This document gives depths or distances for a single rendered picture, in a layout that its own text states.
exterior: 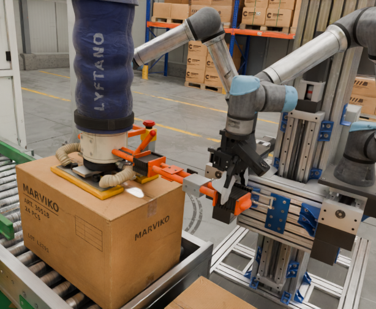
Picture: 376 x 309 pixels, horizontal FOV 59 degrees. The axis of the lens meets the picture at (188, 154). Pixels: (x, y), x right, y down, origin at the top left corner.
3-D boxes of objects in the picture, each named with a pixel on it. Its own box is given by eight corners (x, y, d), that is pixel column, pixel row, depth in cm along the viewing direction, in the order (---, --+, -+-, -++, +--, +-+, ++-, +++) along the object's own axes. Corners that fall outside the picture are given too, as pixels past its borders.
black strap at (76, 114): (62, 119, 128) (61, 109, 126) (110, 111, 145) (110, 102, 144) (98, 134, 115) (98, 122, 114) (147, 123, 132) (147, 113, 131)
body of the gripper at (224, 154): (225, 162, 104) (229, 125, 100) (249, 171, 99) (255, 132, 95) (210, 168, 98) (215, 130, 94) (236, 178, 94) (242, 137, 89)
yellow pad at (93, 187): (49, 170, 137) (49, 159, 135) (71, 164, 144) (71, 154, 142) (102, 200, 117) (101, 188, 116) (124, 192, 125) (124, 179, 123)
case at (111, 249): (23, 245, 153) (15, 165, 139) (94, 213, 184) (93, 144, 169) (111, 316, 121) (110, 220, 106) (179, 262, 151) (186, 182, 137)
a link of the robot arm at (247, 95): (269, 80, 87) (239, 78, 84) (261, 121, 91) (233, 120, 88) (255, 75, 94) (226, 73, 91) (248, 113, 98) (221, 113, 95)
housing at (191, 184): (180, 190, 107) (182, 178, 106) (193, 184, 112) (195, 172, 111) (198, 198, 103) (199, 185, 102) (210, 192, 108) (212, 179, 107)
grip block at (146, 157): (130, 170, 119) (131, 155, 117) (150, 164, 126) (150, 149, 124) (147, 178, 114) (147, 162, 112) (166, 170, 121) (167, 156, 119)
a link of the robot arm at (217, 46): (236, 127, 159) (188, 14, 143) (233, 119, 173) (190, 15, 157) (259, 116, 157) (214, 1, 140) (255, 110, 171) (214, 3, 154)
